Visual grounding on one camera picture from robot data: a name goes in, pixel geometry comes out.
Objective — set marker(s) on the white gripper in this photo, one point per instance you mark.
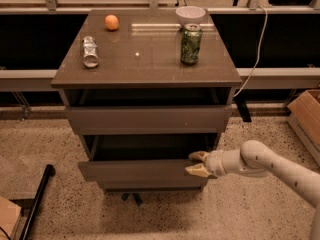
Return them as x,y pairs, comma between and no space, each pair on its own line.
214,163

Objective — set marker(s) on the grey drawer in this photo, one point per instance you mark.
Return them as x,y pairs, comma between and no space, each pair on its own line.
147,120
120,163

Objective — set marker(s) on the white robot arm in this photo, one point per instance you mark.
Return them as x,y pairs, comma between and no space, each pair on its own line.
255,159

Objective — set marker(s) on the grey top drawer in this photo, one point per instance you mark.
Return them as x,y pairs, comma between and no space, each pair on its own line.
147,120

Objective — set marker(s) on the grey drawer cabinet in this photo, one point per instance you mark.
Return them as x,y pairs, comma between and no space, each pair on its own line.
139,66

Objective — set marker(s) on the cardboard box right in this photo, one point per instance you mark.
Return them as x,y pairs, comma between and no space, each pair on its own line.
305,120

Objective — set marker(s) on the cardboard box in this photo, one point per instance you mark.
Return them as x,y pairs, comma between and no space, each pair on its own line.
10,214
305,120

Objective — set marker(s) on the grey metal railing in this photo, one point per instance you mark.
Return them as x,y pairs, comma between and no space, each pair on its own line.
261,78

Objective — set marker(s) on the green soda can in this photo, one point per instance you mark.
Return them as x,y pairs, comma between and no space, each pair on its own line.
190,43

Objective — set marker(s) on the white bowl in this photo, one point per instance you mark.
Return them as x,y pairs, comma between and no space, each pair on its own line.
190,15

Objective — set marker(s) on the lying silver can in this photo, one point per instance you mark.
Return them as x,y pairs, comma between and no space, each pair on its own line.
90,52

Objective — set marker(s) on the black pole on floor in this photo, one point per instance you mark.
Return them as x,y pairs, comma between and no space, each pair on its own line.
36,201

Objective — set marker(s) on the orange fruit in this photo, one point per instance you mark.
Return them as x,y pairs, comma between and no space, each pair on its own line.
111,22

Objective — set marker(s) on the cardboard box bottom left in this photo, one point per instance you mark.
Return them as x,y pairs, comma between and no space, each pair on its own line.
10,214

